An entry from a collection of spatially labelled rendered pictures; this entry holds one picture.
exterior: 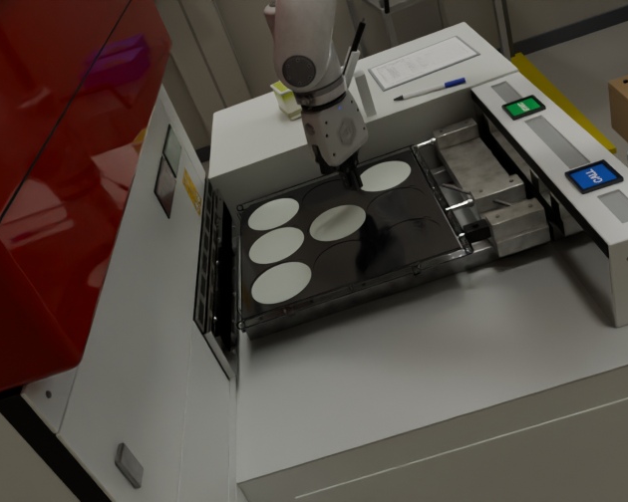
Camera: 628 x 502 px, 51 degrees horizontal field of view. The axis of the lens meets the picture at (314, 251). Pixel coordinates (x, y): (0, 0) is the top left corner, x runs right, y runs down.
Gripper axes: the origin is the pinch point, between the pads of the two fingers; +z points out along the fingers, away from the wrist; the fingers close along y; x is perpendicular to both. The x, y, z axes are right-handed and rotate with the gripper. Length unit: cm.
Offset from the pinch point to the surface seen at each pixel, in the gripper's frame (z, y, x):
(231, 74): 49, 135, 209
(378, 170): 5.0, 9.7, 2.7
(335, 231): 4.9, -8.5, -1.5
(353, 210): 4.8, -2.6, -0.9
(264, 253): 5.0, -17.4, 7.8
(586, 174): -1.5, 6.2, -38.5
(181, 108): 61, 118, 242
